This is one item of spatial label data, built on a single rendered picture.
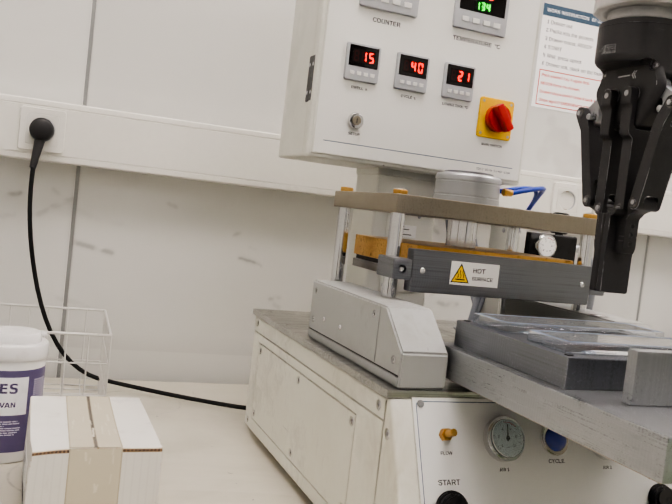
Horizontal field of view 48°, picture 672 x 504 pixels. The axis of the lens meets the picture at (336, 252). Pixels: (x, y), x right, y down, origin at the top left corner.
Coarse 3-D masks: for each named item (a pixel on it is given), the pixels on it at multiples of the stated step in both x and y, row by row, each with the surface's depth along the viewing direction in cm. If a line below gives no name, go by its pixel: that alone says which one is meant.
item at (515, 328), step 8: (480, 320) 70; (488, 320) 69; (496, 320) 68; (496, 328) 68; (504, 328) 67; (512, 328) 67; (520, 328) 67; (528, 328) 68; (536, 328) 68; (544, 328) 68; (552, 328) 68; (560, 328) 69; (568, 328) 69; (576, 328) 69; (584, 328) 70; (592, 328) 77; (648, 328) 76; (656, 336) 73
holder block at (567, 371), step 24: (456, 336) 72; (480, 336) 69; (504, 336) 65; (504, 360) 65; (528, 360) 62; (552, 360) 59; (576, 360) 58; (600, 360) 58; (624, 360) 59; (552, 384) 59; (576, 384) 58; (600, 384) 59
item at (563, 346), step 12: (528, 336) 63; (540, 336) 62; (648, 336) 69; (552, 348) 60; (564, 348) 59; (576, 348) 59; (588, 348) 59; (600, 348) 60; (612, 348) 60; (624, 348) 61; (636, 348) 61; (648, 348) 62; (660, 348) 62
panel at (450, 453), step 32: (416, 416) 69; (448, 416) 70; (480, 416) 71; (512, 416) 72; (416, 448) 68; (448, 448) 69; (480, 448) 70; (544, 448) 72; (576, 448) 74; (448, 480) 68; (480, 480) 69; (512, 480) 70; (544, 480) 71; (576, 480) 73; (608, 480) 74; (640, 480) 76
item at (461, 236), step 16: (448, 224) 92; (464, 224) 90; (368, 240) 93; (384, 240) 88; (416, 240) 98; (448, 240) 92; (464, 240) 91; (368, 256) 92; (400, 256) 84; (496, 256) 84; (512, 256) 85; (528, 256) 86; (544, 256) 92
